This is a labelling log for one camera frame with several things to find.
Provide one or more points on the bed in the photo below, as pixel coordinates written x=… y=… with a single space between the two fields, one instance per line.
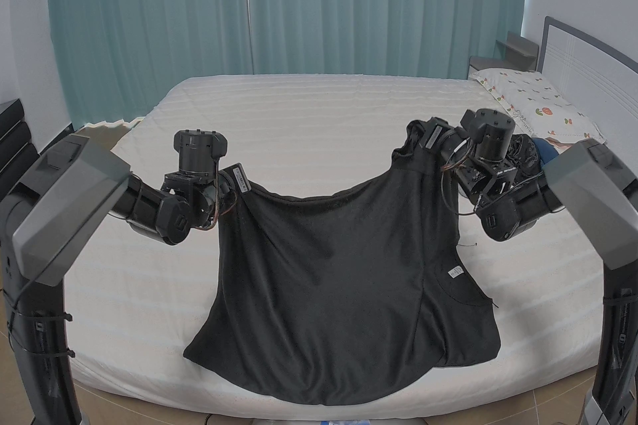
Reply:
x=299 y=124

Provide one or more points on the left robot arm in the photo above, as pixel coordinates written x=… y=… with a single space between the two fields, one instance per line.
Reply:
x=60 y=194

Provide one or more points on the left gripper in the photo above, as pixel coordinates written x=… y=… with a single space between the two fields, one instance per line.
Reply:
x=238 y=181

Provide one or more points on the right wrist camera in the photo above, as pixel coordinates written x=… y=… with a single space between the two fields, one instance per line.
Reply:
x=469 y=121

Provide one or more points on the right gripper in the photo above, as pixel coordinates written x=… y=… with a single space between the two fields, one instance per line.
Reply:
x=434 y=136

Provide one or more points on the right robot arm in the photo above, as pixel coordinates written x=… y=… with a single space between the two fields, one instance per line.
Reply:
x=588 y=194

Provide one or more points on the grey bedside table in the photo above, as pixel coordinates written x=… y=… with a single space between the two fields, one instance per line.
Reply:
x=518 y=47

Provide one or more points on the black T-shirt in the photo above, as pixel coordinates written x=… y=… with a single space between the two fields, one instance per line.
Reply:
x=339 y=263

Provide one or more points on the black chest of drawers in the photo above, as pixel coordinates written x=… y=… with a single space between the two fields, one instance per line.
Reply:
x=12 y=139

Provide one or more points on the white printed pillow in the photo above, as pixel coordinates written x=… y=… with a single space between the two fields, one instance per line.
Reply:
x=533 y=99

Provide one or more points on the black shiny garment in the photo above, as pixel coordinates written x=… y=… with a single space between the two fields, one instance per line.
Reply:
x=528 y=151

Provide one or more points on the blue and white garment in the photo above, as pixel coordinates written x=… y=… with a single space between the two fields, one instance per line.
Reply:
x=546 y=153

